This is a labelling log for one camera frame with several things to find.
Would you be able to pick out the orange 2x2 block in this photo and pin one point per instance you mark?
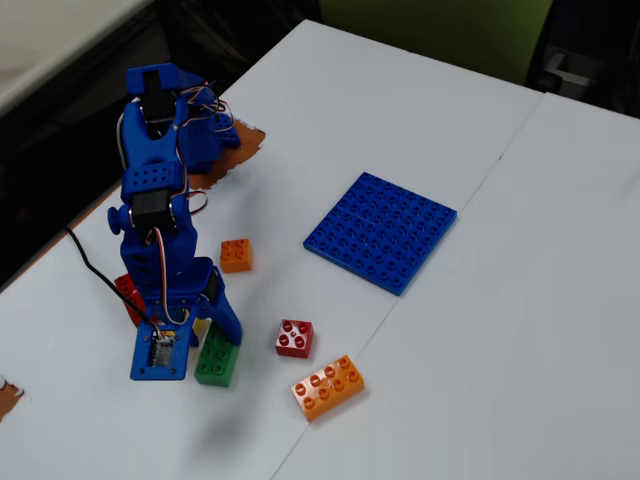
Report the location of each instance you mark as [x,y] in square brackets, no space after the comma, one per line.
[236,256]

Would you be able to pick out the blue 8x8 base plate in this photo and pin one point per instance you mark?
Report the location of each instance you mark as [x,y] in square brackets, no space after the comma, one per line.
[382,232]

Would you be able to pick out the green panel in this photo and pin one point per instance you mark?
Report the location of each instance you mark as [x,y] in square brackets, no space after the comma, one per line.
[435,30]

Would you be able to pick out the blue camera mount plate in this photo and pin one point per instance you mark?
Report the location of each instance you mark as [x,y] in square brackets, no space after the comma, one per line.
[142,362]

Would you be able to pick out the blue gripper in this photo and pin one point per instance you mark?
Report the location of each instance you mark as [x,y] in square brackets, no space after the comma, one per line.
[218,306]

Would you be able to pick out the orange 2x4 block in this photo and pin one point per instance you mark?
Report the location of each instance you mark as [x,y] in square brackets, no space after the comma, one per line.
[327,387]

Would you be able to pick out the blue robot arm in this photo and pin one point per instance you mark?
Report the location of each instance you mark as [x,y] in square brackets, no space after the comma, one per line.
[150,150]

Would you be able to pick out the green 2x4 block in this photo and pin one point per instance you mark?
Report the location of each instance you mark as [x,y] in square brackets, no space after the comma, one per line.
[217,362]

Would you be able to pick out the red 2x2 block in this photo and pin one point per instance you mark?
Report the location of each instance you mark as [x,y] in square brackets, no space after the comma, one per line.
[294,339]

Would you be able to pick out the white desk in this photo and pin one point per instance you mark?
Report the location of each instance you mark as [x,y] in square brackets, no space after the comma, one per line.
[45,35]

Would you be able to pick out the red 2x4 block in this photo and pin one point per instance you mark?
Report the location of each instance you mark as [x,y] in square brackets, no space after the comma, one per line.
[129,295]

